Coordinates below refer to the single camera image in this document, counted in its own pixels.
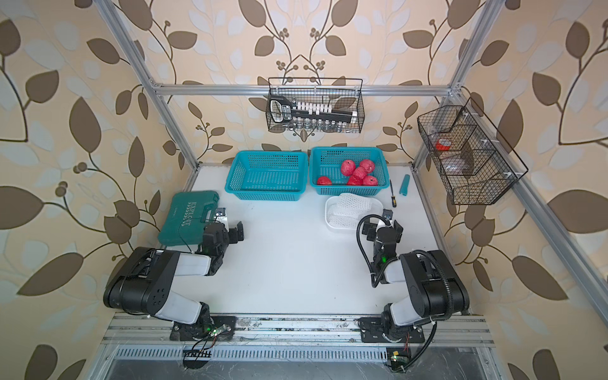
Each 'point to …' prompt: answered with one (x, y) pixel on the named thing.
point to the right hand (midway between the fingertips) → (383, 219)
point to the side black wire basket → (475, 161)
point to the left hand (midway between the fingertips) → (224, 221)
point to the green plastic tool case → (188, 214)
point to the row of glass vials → (320, 126)
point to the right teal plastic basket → (326, 161)
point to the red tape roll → (443, 144)
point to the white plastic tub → (377, 208)
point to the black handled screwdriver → (393, 197)
